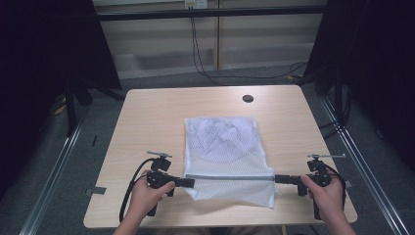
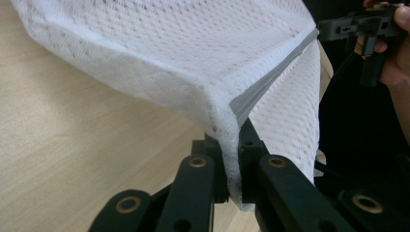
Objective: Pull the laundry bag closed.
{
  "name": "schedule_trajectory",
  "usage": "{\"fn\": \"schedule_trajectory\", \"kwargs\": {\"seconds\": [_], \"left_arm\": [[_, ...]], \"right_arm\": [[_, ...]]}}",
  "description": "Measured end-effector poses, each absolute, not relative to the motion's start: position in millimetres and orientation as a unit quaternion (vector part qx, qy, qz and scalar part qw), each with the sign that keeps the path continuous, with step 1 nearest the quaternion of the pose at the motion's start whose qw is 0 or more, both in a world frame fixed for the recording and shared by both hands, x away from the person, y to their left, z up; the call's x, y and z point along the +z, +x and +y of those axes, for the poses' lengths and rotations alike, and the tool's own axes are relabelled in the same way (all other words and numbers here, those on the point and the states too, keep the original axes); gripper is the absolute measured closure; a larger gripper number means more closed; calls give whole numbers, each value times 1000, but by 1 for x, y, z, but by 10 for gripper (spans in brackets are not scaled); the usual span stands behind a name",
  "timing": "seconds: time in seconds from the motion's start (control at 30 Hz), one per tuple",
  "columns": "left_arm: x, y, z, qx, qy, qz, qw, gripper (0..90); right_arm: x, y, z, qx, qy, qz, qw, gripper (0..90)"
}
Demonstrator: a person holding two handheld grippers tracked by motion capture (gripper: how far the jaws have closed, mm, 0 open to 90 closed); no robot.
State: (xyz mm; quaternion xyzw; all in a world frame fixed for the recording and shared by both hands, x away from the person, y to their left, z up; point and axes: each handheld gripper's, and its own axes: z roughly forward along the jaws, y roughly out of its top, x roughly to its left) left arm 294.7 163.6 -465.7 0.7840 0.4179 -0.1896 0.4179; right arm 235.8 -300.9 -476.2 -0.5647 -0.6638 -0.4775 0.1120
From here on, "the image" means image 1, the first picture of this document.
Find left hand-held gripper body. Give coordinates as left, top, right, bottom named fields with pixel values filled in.
left=146, top=150, right=178, bottom=217

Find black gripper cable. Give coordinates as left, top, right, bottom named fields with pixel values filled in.
left=118, top=158, right=157, bottom=223
left=325, top=164, right=347, bottom=212

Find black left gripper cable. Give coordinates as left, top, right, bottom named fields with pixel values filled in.
left=118, top=158, right=157, bottom=223

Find person's right hand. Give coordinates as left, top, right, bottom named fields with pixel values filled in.
left=300, top=174, right=346, bottom=222

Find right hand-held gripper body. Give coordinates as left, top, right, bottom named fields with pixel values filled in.
left=297, top=153, right=347, bottom=221

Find person's left hand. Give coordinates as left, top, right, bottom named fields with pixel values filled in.
left=129, top=178, right=176, bottom=217

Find black wall cable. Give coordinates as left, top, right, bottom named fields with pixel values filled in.
left=190, top=16, right=308, bottom=87

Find black horizontal bar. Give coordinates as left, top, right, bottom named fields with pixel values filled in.
left=96, top=5, right=327, bottom=22

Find black metal stand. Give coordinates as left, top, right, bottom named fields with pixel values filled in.
left=64, top=82, right=94, bottom=137

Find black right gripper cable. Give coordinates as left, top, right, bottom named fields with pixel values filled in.
left=325, top=164, right=347, bottom=212

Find metal floor rail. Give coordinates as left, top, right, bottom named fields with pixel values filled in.
left=19, top=119, right=84, bottom=235
left=320, top=97, right=403, bottom=235

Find black floor cables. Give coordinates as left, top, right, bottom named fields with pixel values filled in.
left=318, top=91, right=352, bottom=140

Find black curtain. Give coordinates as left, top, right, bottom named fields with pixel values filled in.
left=0, top=0, right=123, bottom=200
left=304, top=0, right=415, bottom=172

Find white mesh laundry bag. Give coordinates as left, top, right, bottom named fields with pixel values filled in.
left=183, top=116, right=277, bottom=210

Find white wall outlet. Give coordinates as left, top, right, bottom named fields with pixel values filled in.
left=184, top=0, right=208, bottom=10

